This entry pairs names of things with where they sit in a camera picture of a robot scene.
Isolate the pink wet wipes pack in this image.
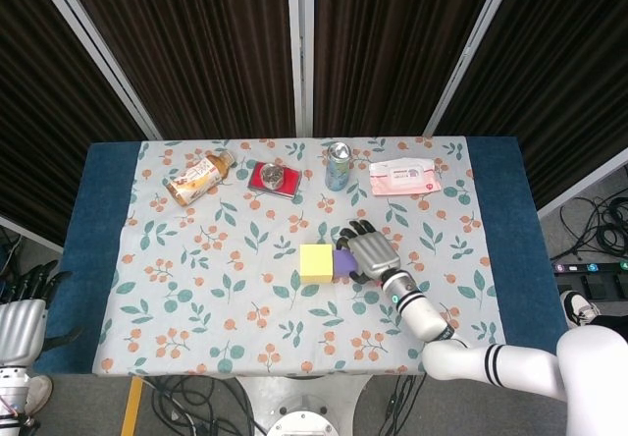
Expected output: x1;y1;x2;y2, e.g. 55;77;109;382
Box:
368;156;443;197

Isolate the black floor cable bundle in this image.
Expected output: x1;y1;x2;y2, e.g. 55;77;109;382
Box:
558;194;628;260
380;374;418;436
144;375;261;436

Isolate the clear jar of metal clips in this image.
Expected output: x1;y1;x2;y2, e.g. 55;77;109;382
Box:
259;162;286;188

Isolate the black trouser leg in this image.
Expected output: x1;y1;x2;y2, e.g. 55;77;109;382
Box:
586;313;628;332

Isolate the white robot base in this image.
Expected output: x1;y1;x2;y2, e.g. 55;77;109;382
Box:
235;374;374;436

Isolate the tea bottle with label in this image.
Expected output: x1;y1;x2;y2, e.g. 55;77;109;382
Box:
164;149;236;207

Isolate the white partition frame post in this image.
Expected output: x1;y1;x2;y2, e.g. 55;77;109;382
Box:
287;0;315;137
422;0;521;137
26;0;163;141

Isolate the dark brown curtain panel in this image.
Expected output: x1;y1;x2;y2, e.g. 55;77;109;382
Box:
58;0;296;140
435;0;628;210
312;0;501;137
0;0;148;248

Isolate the large yellow foam cube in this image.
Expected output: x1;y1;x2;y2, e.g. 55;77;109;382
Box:
299;243;336;285

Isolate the red flat tin box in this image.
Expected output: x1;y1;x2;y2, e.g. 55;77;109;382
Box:
246;160;302;199

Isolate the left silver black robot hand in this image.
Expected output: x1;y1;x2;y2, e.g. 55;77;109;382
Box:
0;258;85;366

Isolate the yellow floor tape strip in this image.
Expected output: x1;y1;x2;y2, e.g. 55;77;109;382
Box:
120;375;146;436

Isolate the black power strip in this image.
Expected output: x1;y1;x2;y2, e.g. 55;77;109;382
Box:
551;259;628;275

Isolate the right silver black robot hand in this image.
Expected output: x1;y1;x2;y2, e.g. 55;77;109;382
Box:
335;218;403;285

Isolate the white partition bottom rail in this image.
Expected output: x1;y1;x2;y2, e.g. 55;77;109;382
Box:
537;148;628;220
0;214;58;250

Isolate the light blue drink can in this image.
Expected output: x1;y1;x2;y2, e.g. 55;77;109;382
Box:
325;141;353;191

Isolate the black floor pedal box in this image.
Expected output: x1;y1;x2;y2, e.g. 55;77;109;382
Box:
583;273;628;304

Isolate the white black sneaker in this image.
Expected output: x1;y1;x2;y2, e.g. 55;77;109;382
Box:
560;291;602;329

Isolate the purple cube block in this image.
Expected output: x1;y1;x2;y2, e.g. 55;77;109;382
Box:
332;247;359;280

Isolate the blue table cover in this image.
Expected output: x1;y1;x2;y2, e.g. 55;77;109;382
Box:
33;136;570;376

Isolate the floral leaf print tablecloth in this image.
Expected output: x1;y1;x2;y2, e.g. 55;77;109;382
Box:
91;136;511;376

